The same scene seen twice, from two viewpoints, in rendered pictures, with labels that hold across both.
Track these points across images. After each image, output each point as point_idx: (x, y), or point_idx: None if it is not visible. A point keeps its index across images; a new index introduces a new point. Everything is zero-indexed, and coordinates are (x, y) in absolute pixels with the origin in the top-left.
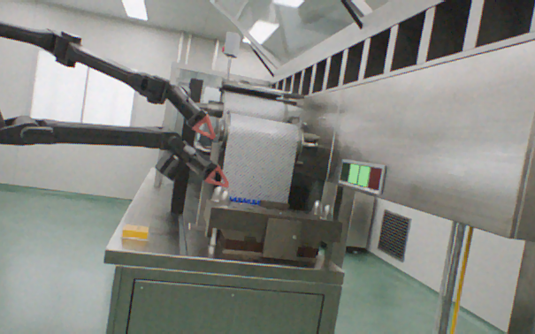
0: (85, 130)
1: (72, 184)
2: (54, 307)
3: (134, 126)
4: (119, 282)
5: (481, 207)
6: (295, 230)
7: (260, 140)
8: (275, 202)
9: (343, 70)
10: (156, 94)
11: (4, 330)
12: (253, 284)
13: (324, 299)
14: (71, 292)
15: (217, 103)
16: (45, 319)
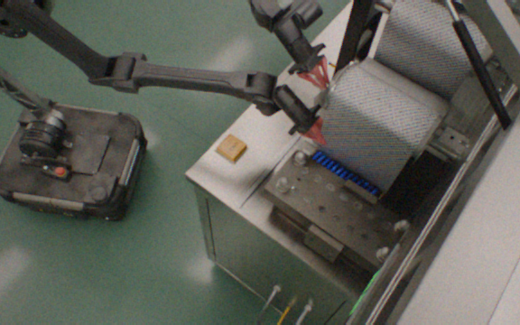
0: (166, 81)
1: None
2: (321, 20)
3: (219, 75)
4: (198, 193)
5: None
6: (333, 250)
7: (365, 127)
8: (358, 193)
9: (494, 130)
10: (262, 23)
11: (271, 38)
12: (286, 255)
13: (346, 302)
14: (348, 3)
15: (389, 1)
16: (306, 36)
